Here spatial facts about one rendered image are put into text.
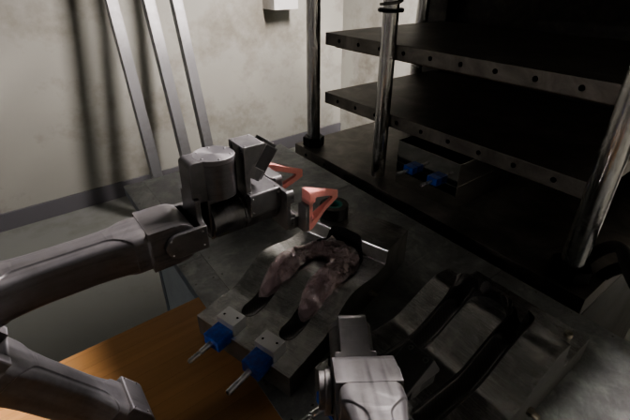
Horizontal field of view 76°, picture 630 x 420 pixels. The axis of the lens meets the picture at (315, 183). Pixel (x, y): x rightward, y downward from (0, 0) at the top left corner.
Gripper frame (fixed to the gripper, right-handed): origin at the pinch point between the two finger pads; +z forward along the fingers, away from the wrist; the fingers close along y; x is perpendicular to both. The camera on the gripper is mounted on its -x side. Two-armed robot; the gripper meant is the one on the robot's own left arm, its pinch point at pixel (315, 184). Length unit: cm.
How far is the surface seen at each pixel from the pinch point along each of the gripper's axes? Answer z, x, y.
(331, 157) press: 70, 40, 77
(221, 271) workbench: -4, 40, 35
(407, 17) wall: 229, -4, 178
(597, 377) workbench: 41, 39, -40
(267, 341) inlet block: -10.1, 31.7, 1.1
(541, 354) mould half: 23.6, 26.2, -33.9
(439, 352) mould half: 13.9, 30.9, -20.8
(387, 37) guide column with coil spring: 70, -13, 51
